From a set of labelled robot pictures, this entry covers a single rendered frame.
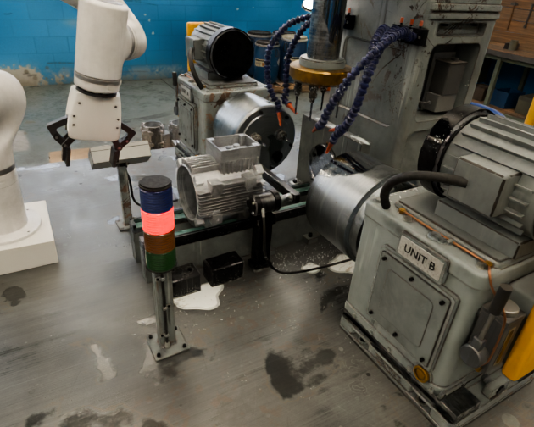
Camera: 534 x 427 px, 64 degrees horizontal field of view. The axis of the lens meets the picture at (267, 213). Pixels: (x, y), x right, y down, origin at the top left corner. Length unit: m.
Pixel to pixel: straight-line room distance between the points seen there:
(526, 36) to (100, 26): 6.07
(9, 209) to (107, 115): 0.51
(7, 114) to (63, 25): 5.29
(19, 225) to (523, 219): 1.21
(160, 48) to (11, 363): 6.00
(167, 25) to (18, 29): 1.88
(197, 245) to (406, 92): 0.72
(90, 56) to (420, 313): 0.77
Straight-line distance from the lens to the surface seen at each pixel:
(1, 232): 1.37
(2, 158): 1.27
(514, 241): 0.81
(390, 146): 1.36
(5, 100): 1.25
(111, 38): 0.87
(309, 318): 1.13
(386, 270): 0.91
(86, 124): 0.92
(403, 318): 0.92
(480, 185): 0.77
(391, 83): 1.35
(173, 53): 6.87
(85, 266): 1.33
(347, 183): 1.04
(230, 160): 1.15
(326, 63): 1.22
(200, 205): 1.13
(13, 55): 6.55
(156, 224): 0.82
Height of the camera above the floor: 1.57
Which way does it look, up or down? 30 degrees down
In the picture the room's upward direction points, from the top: 4 degrees clockwise
